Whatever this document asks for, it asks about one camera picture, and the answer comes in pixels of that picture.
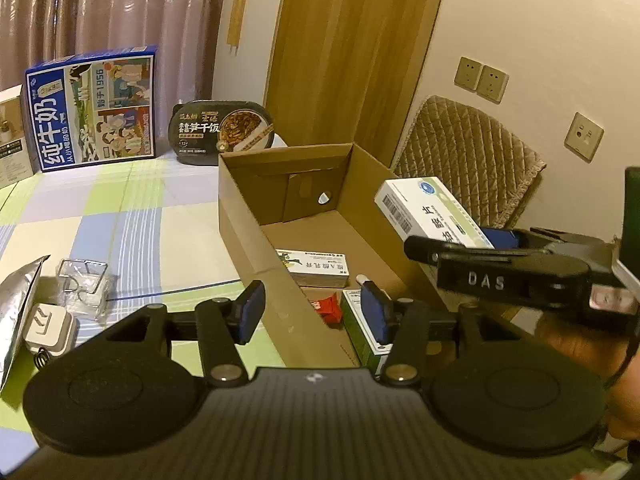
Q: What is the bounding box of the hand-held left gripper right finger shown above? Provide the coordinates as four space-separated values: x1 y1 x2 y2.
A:
360 281 506 388

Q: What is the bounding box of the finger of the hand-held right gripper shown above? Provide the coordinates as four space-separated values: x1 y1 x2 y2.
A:
404 233 527 265
481 227 615 262

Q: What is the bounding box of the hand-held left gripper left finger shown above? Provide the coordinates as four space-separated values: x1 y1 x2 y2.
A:
107 280 266 388

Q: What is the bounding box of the green medicine box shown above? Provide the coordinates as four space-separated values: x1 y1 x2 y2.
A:
340 290 396 368

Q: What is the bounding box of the red packet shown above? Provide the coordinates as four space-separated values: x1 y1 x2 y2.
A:
310 297 343 325

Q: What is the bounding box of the large white medicine box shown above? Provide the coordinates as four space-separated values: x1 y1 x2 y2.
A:
374 176 496 250

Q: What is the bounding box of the small white medicine box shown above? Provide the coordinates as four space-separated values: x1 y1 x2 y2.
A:
275 249 349 288

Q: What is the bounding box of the brown cardboard box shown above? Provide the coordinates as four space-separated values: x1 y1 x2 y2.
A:
217 142 483 368

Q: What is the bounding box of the clear plastic box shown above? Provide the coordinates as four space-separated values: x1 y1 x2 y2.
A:
56 258 118 323

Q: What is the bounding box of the white charger plug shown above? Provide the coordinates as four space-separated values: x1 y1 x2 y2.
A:
24 302 80 356

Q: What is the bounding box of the silver foil pouch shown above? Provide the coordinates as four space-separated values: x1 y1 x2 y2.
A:
0 255 51 391

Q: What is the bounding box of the checked cloth desktop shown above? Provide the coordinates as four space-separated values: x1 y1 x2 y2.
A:
0 152 301 441

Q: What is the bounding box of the person's right hand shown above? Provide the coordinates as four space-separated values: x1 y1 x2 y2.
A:
542 317 640 441

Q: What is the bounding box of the chair with quilted cover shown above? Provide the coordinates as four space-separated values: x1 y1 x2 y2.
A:
390 95 547 236

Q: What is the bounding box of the black instant rice bowl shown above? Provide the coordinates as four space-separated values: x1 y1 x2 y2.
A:
171 100 277 167

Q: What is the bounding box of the wooden door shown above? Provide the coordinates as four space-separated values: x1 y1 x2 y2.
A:
264 0 451 171

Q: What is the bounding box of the blue milk carton box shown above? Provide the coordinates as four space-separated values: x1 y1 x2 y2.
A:
25 45 158 173

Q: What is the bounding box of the white box with photo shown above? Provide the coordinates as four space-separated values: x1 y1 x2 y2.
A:
0 84 33 188

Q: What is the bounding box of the beige curtain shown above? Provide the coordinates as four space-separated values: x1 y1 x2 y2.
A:
0 0 231 146

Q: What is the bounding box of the beige wall outlet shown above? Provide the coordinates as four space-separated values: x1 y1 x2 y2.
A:
475 65 510 105
454 56 483 92
565 112 605 162

